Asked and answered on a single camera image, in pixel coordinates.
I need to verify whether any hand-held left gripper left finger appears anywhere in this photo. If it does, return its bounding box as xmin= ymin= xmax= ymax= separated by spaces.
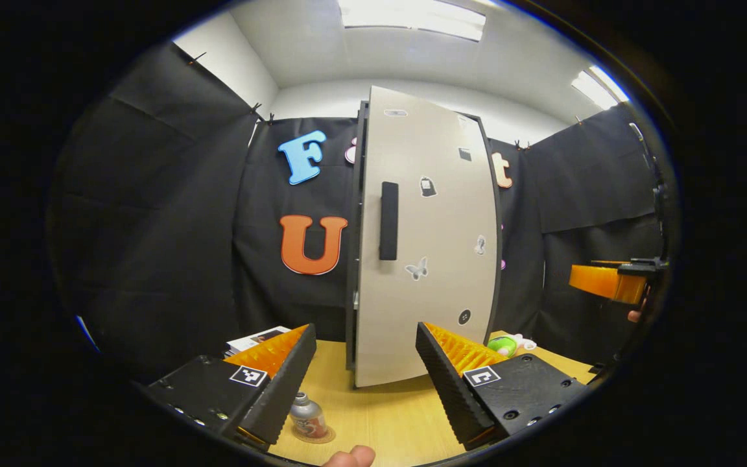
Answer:
xmin=142 ymin=323 xmax=317 ymax=449

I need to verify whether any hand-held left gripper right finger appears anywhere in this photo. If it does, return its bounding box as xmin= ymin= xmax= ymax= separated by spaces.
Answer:
xmin=415 ymin=321 xmax=588 ymax=451

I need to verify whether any silver aluminium bottle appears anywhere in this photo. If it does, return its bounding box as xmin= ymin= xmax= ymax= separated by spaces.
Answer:
xmin=290 ymin=392 xmax=329 ymax=441

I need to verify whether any round brown coaster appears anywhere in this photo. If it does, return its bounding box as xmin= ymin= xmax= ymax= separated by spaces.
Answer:
xmin=291 ymin=422 xmax=337 ymax=445

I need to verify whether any beige cabinet door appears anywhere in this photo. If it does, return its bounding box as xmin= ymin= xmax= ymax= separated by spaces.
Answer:
xmin=354 ymin=86 xmax=501 ymax=389

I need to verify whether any grey cabinet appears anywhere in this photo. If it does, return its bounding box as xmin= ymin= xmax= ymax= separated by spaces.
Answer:
xmin=345 ymin=101 xmax=504 ymax=372

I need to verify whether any black door handle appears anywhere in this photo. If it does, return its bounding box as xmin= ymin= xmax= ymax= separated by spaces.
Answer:
xmin=379 ymin=182 xmax=399 ymax=261

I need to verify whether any white book with photo cover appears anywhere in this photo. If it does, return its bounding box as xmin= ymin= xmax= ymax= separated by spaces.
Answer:
xmin=226 ymin=326 xmax=292 ymax=356

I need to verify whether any green plush toy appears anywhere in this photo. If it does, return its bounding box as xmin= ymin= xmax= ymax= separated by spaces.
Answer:
xmin=487 ymin=332 xmax=538 ymax=359

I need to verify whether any small ceiling light panel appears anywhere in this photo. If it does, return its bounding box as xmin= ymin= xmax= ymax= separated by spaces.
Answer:
xmin=571 ymin=65 xmax=630 ymax=110

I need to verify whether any black backdrop cloth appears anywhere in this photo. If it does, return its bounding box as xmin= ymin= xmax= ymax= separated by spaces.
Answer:
xmin=49 ymin=42 xmax=672 ymax=383

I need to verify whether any long ceiling light panel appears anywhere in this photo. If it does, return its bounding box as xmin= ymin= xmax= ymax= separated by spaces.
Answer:
xmin=338 ymin=0 xmax=486 ymax=42

